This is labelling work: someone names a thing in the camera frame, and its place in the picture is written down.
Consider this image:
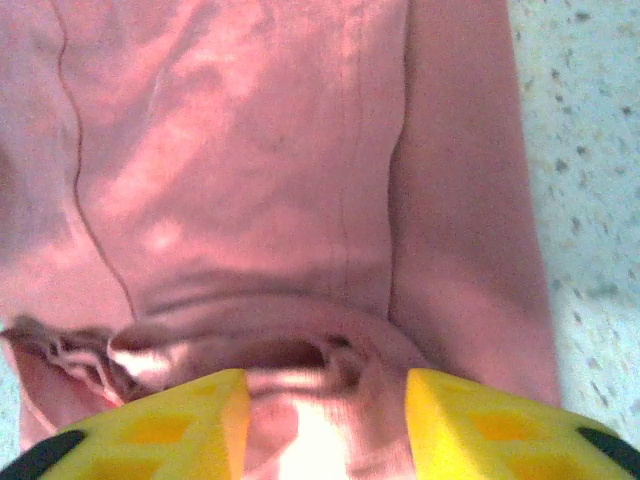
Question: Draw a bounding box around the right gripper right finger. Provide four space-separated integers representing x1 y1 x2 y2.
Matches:
405 368 640 480

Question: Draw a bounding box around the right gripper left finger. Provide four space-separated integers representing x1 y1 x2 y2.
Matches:
0 368 251 480

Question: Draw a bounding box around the pink t-shirt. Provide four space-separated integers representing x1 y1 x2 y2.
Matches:
0 0 561 480

